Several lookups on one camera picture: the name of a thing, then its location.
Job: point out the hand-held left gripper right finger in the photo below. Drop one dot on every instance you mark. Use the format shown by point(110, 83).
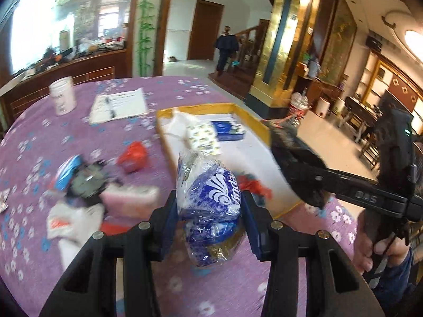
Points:
point(256, 234)

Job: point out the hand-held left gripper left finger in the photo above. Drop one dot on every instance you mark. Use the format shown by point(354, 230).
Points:
point(170, 228)

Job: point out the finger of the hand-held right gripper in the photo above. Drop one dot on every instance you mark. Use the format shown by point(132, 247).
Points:
point(314, 190)
point(297, 155)

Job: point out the yellow cardboard box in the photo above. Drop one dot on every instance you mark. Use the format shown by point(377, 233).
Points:
point(251, 158)

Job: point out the blue white plastic bag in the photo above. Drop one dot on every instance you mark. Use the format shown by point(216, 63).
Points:
point(208, 188)

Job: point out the blue tissue pack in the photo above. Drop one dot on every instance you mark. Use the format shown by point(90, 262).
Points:
point(228, 131)

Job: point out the patterned tissue pack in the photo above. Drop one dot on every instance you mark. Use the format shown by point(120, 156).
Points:
point(203, 138)

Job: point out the colourful sponge pack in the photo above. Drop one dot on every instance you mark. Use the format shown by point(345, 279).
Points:
point(66, 173)

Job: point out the person's right forearm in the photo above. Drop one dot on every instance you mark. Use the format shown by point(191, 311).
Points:
point(400, 270)

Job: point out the person's right hand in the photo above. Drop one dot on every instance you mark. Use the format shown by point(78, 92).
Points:
point(363, 254)

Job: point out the red plastic bag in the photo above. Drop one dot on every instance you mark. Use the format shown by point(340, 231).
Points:
point(254, 188)
point(132, 157)

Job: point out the pink white pack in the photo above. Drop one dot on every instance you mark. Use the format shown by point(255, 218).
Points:
point(129, 199)

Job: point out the clear water jug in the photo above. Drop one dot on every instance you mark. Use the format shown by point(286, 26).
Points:
point(299, 104)

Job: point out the white bucket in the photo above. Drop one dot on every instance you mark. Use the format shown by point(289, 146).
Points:
point(324, 107)

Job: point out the white pack red print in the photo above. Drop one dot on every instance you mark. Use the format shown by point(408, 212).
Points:
point(72, 223)

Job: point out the purple floral tablecloth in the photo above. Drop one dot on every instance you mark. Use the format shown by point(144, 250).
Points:
point(115, 145)

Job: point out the gold pillar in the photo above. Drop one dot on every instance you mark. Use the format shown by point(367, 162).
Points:
point(281, 39)

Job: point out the wooden stair railing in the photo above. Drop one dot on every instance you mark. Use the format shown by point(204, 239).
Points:
point(254, 43)

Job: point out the white paper sheets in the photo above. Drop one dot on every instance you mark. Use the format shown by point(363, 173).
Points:
point(122, 105)

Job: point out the black pen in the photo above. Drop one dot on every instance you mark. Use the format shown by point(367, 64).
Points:
point(110, 107)

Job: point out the ceiling light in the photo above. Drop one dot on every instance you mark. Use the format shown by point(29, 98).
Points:
point(414, 44)

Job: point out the wooden door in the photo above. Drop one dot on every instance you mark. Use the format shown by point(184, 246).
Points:
point(205, 29)

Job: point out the silver foil wrapper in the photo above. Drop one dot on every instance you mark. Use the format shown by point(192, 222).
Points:
point(3, 201)

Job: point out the white plastic jar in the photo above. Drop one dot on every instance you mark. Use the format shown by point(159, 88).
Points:
point(62, 95)

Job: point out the wooden chair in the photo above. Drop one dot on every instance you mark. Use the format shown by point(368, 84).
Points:
point(66, 79)

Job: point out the wooden counter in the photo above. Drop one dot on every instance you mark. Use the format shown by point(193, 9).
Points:
point(82, 64)

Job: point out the counter clutter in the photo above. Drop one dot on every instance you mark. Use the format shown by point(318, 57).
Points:
point(82, 48)

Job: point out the bamboo wall decal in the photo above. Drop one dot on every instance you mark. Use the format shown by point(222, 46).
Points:
point(145, 23)

